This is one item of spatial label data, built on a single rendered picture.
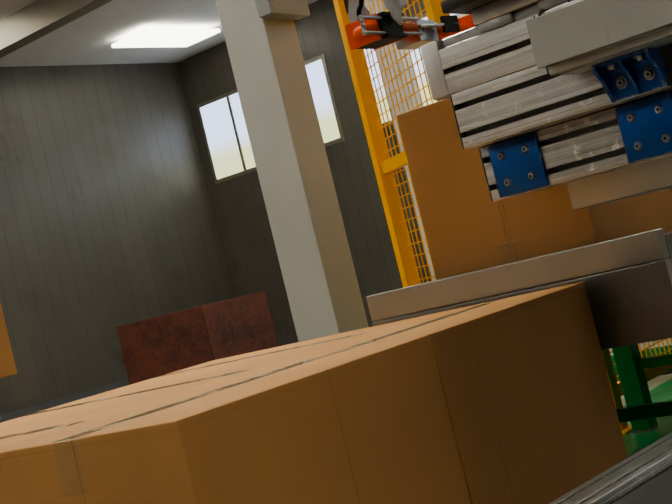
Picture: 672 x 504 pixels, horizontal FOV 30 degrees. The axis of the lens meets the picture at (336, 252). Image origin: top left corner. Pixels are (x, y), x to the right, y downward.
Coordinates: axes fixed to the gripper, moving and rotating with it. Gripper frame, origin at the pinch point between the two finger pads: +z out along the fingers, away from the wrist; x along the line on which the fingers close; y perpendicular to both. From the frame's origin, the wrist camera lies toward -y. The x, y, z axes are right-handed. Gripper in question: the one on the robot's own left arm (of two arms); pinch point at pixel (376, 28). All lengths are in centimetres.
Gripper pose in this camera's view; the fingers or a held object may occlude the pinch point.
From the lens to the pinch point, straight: 247.4
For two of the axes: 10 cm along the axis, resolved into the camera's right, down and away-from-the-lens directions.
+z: 2.3, 9.7, -0.3
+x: -7.7, 2.0, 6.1
